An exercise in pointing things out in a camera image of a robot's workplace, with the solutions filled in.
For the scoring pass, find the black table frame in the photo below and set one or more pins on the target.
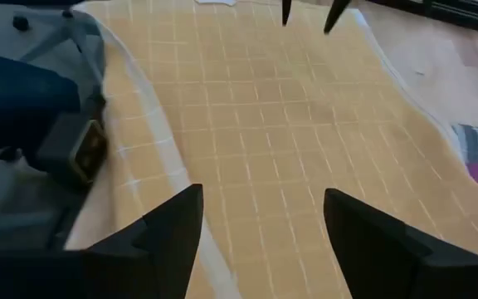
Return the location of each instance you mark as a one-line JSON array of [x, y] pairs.
[[450, 12]]

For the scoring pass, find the person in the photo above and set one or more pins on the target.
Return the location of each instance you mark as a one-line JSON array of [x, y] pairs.
[[15, 104]]

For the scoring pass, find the orange checked towel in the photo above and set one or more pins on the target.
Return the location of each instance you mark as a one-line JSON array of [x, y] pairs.
[[264, 124]]

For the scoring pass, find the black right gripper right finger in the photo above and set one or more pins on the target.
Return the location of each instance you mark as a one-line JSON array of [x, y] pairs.
[[388, 270]]

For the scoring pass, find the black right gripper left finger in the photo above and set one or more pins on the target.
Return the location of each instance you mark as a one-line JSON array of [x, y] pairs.
[[98, 276]]

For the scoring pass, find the black box device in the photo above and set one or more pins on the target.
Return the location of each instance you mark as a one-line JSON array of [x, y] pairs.
[[64, 149]]

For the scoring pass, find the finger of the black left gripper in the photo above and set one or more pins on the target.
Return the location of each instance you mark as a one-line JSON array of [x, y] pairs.
[[335, 14], [286, 10]]

